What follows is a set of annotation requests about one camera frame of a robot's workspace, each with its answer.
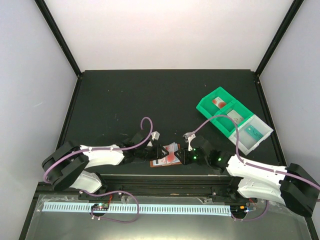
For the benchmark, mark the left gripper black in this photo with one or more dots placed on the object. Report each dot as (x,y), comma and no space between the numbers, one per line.
(158,153)

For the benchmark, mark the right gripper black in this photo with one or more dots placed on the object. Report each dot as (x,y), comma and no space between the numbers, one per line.
(184,159)

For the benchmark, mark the red dotted card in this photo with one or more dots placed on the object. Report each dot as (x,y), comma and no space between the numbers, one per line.
(171,158)
(219,102)

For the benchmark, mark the brown leather card holder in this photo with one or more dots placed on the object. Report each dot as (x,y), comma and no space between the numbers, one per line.
(160,162)

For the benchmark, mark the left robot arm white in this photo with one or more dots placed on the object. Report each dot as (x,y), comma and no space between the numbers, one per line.
(66,167)

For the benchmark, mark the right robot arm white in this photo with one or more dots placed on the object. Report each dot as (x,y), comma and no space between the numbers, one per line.
(291,185)

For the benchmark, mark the red dotted card in bin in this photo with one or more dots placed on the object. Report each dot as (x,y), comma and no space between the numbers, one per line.
(219,102)

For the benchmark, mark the white card in bin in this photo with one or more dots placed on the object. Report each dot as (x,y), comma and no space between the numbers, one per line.
(236,117)

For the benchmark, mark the teal card in bin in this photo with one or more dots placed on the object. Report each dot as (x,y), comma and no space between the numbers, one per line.
(254,133)

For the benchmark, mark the green bin middle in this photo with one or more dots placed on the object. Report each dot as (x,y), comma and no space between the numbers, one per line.
(237,112)

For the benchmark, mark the green bin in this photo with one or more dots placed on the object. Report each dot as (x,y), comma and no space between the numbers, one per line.
(212,103)
(237,112)

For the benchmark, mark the green bin far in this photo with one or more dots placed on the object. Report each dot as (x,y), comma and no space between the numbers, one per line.
(212,103)

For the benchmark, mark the white translucent bin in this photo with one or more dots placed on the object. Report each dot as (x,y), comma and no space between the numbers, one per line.
(246,143)

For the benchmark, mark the small circuit board right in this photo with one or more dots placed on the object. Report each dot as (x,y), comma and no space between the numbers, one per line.
(237,209)

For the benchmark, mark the small circuit board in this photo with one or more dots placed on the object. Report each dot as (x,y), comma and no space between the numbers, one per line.
(100,207)
(237,209)

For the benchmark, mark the small circuit board left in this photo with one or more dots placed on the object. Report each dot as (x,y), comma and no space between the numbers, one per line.
(100,207)

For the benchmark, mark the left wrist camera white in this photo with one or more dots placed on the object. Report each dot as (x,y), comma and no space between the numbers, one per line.
(155,135)

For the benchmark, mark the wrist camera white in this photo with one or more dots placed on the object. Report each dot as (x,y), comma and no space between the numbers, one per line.
(189,136)
(155,135)

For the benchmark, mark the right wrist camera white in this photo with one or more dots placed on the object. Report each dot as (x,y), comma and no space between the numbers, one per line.
(189,136)

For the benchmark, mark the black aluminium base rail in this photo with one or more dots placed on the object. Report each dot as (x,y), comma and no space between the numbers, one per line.
(171,186)

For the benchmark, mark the white slotted cable duct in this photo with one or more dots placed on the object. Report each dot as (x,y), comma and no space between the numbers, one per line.
(155,209)

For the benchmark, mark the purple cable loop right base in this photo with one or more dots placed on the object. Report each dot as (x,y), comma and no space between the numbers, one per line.
(253,215)

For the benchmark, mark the black frame post left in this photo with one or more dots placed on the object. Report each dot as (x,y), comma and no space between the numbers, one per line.
(49,19)

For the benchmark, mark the black frame post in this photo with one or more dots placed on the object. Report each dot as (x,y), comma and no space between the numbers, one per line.
(49,19)
(283,27)

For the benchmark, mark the black frame post right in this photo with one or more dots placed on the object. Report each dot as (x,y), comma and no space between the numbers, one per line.
(283,27)

